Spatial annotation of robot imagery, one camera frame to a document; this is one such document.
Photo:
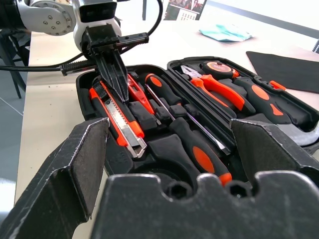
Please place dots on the black orange screwdriver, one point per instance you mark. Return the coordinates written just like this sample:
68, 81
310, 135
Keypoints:
199, 152
159, 84

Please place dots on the black orange claw hammer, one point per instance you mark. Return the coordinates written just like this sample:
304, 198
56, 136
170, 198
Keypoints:
261, 95

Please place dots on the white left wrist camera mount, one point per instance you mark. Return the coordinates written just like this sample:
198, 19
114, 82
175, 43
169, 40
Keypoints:
77, 31

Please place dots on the black tool case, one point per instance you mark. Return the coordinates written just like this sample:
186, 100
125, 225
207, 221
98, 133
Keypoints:
174, 144

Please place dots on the orange test pen screwdriver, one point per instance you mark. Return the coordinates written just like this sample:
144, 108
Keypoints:
138, 93

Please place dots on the blue item in clear bag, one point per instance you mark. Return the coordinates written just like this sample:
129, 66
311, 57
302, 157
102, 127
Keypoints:
224, 32

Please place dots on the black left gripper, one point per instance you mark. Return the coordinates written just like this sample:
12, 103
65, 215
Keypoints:
102, 37

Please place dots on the black orange tape measure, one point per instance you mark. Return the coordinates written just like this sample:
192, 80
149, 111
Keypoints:
219, 67

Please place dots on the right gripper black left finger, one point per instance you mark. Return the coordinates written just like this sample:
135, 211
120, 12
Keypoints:
62, 179

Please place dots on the black orange utility knife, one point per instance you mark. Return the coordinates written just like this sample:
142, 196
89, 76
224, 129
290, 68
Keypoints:
124, 129

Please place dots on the black chair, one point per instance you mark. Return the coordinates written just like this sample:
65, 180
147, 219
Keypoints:
12, 54

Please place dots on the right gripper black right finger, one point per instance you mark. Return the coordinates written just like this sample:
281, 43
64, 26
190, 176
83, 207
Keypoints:
269, 149

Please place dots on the black mouse pad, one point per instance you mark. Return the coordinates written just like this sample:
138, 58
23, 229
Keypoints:
286, 69

